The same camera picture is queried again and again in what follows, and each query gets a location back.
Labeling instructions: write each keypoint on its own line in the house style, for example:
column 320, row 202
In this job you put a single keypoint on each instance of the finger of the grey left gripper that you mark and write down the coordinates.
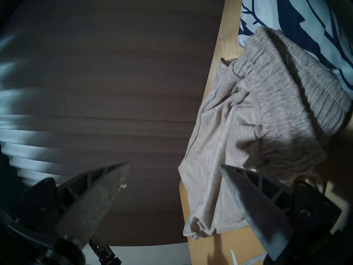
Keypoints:
column 106, row 253

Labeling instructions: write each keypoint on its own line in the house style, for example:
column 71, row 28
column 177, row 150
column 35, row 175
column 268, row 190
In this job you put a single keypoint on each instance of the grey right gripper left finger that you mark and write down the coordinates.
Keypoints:
column 91, row 201

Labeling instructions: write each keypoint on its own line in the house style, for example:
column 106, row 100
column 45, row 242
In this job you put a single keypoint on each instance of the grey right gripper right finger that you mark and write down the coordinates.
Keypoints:
column 262, row 212

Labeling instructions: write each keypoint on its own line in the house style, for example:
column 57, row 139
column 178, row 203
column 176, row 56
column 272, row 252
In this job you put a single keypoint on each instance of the light wooden table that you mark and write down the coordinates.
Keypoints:
column 220, row 248

